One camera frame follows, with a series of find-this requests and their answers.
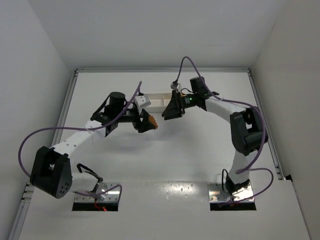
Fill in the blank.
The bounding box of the brown lego brick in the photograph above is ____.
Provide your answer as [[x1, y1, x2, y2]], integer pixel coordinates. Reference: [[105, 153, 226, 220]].
[[148, 115, 158, 130]]

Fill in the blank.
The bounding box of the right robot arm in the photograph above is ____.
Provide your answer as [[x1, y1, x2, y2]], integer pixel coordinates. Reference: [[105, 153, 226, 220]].
[[161, 77, 269, 195]]

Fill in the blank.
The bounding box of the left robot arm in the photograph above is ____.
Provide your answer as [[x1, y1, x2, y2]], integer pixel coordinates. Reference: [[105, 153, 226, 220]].
[[30, 91, 158, 199]]

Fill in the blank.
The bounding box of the white three-compartment tray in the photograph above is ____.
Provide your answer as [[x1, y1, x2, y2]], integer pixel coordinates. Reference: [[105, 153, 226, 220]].
[[145, 93, 172, 113]]

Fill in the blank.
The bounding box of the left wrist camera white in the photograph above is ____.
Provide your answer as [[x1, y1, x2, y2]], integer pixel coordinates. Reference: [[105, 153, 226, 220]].
[[134, 95, 151, 112]]

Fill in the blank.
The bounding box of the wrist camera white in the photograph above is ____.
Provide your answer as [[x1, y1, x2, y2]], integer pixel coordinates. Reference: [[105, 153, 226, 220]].
[[170, 80, 181, 92], [134, 95, 151, 112]]

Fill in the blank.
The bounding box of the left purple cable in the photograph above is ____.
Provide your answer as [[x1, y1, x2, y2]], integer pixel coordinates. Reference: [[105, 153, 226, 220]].
[[17, 80, 143, 201]]

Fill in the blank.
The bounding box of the purple cable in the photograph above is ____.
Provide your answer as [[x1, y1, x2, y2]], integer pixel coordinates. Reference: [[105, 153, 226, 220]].
[[171, 56, 274, 206], [17, 80, 143, 201]]

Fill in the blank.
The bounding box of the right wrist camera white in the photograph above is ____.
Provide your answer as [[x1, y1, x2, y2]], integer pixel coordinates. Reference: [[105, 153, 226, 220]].
[[170, 80, 181, 92]]

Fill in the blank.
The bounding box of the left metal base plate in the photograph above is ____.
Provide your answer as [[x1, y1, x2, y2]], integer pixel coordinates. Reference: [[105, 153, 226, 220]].
[[73, 182, 122, 204]]

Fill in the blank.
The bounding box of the metal base plate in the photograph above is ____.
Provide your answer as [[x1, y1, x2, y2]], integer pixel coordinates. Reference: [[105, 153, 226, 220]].
[[73, 182, 122, 204], [207, 182, 255, 204]]

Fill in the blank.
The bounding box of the back aluminium frame rail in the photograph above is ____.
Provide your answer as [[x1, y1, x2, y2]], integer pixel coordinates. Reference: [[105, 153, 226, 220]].
[[75, 67, 250, 74]]

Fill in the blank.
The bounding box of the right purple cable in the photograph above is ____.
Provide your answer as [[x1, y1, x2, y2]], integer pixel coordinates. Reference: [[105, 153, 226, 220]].
[[171, 56, 274, 206]]

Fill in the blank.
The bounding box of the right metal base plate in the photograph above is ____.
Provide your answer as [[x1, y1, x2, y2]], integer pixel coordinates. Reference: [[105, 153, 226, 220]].
[[207, 182, 255, 204]]

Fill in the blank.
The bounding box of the left aluminium frame rail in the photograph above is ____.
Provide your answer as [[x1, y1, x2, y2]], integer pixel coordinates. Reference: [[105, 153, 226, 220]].
[[7, 70, 78, 240]]

